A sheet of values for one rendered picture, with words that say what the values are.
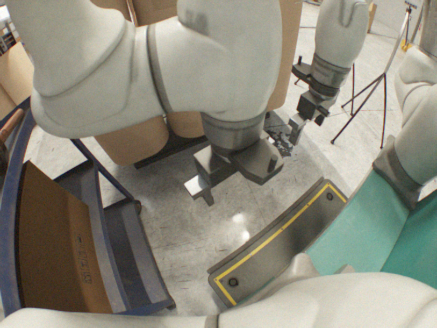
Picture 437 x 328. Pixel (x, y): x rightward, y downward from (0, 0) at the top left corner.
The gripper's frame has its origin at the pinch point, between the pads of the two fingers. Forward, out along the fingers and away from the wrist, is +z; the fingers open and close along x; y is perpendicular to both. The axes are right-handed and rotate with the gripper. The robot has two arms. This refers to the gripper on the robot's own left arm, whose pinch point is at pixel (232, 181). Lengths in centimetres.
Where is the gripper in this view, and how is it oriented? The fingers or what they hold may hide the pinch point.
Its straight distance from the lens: 43.0
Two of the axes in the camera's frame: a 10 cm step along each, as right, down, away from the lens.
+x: -8.1, 5.1, -2.8
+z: 0.6, 5.4, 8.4
